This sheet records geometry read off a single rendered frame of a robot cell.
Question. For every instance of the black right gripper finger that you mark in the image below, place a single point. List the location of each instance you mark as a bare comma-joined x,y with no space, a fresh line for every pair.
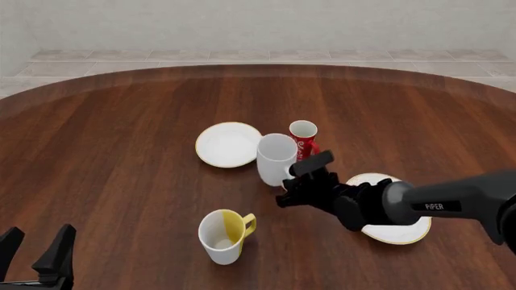
287,201
291,183

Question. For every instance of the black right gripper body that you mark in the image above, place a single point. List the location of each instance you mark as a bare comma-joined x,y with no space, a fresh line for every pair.
318,193

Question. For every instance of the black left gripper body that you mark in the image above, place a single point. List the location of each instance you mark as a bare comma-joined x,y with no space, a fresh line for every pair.
36,284

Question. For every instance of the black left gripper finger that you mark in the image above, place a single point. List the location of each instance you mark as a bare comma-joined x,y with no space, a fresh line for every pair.
10,247
56,256

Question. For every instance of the plain white mug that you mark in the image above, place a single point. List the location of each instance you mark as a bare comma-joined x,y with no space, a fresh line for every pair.
274,163

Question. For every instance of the grey and black right robot arm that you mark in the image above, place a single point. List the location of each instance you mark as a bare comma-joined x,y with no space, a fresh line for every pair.
443,202

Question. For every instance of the red mug with white print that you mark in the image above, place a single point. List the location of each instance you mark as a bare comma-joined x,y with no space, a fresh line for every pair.
303,142

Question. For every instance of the white and yellow mug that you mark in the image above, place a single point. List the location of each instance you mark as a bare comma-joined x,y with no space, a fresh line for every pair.
225,241

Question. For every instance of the white plate with gold rim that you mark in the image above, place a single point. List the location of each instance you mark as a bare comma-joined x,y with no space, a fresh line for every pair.
225,145
397,234

